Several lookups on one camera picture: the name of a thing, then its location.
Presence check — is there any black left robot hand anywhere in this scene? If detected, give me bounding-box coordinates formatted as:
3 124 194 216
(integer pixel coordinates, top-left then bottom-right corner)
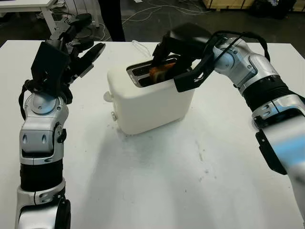
45 13 107 87

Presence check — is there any browned toast slice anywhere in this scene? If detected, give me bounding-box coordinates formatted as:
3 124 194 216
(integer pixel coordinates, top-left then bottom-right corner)
149 63 176 84

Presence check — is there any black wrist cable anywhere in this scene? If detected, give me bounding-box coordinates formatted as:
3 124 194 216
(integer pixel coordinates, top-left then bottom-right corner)
202 31 272 82
19 80 72 120

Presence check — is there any white floor cable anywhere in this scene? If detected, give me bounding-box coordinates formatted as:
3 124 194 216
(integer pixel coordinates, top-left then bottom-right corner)
121 3 212 25

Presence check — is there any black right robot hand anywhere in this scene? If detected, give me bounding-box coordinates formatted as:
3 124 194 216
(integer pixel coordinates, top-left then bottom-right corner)
152 22 212 80

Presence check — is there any white two-slot toaster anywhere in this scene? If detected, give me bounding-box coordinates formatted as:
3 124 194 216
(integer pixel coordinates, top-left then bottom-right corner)
103 53 197 137

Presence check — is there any white toaster power cord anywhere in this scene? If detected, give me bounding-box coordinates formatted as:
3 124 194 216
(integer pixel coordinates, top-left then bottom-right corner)
132 40 152 58

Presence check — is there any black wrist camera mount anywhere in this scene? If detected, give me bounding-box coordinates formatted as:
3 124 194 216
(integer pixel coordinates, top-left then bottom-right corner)
30 42 70 96
173 51 216 94

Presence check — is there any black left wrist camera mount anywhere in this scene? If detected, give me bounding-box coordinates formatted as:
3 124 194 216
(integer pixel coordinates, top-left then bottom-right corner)
30 42 70 96

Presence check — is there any black bag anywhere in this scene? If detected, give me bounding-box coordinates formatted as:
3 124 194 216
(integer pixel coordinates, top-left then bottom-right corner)
249 0 297 20

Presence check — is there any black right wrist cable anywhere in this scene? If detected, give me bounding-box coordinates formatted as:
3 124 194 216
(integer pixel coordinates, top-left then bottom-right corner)
202 31 272 82

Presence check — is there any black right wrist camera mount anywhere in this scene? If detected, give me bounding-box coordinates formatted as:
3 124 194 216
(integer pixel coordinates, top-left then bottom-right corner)
173 51 216 94

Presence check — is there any white desk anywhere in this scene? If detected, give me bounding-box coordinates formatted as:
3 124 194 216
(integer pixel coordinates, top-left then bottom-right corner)
0 0 101 36

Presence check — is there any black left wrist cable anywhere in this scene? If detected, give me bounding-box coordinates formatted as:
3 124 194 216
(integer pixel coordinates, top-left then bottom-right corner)
19 80 72 120

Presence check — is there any person in black trousers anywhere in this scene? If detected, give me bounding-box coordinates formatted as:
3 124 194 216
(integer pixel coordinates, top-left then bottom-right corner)
100 0 126 42

